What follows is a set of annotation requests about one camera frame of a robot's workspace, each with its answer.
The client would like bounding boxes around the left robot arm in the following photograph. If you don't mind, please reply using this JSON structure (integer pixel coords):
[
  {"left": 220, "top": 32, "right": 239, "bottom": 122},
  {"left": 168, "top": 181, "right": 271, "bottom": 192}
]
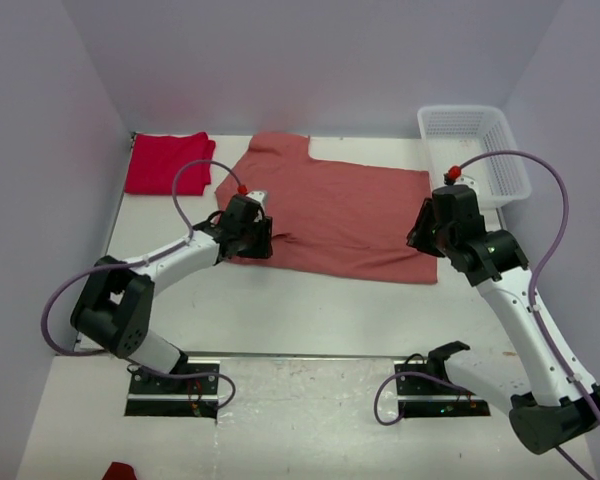
[{"left": 71, "top": 191, "right": 273, "bottom": 393}]

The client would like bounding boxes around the salmon pink t shirt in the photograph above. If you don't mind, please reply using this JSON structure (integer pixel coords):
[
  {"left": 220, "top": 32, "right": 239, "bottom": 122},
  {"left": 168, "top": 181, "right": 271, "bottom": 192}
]
[{"left": 233, "top": 133, "right": 437, "bottom": 285}]

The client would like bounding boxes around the white plastic basket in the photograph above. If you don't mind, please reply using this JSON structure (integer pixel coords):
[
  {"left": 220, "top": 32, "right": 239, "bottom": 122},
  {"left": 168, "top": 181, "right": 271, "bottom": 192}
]
[{"left": 417, "top": 105, "right": 532, "bottom": 209}]

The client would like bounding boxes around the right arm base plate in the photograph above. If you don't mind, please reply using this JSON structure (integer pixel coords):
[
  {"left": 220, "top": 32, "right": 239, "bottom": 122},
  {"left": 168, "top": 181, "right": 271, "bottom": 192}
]
[{"left": 394, "top": 355, "right": 491, "bottom": 419}]

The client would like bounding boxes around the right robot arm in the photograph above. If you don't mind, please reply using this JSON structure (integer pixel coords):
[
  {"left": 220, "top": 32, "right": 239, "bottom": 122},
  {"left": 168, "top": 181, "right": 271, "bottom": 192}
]
[{"left": 407, "top": 185, "right": 600, "bottom": 455}]

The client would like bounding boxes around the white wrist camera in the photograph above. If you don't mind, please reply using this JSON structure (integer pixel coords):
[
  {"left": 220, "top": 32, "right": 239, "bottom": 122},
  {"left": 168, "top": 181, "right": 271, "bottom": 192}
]
[
  {"left": 443, "top": 166, "right": 479, "bottom": 193},
  {"left": 247, "top": 190, "right": 268, "bottom": 207}
]

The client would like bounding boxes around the folded red t shirt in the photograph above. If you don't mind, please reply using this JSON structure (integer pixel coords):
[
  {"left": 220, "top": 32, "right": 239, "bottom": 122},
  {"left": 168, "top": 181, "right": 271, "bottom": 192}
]
[{"left": 124, "top": 132, "right": 216, "bottom": 196}]

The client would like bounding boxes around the red cloth at bottom edge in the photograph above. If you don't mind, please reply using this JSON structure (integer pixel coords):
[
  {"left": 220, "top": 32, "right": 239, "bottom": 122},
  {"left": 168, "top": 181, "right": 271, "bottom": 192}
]
[{"left": 102, "top": 462, "right": 137, "bottom": 480}]

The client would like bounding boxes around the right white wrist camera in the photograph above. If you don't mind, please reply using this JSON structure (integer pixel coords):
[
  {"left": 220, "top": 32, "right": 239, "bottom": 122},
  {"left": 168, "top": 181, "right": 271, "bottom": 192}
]
[{"left": 443, "top": 166, "right": 479, "bottom": 193}]

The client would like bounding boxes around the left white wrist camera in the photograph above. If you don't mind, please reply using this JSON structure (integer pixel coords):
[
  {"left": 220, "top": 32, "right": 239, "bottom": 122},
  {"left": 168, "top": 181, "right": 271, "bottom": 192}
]
[{"left": 247, "top": 190, "right": 268, "bottom": 207}]

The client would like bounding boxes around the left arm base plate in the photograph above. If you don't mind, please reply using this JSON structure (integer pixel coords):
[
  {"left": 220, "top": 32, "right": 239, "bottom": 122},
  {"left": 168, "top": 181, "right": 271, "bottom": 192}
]
[{"left": 124, "top": 360, "right": 220, "bottom": 420}]

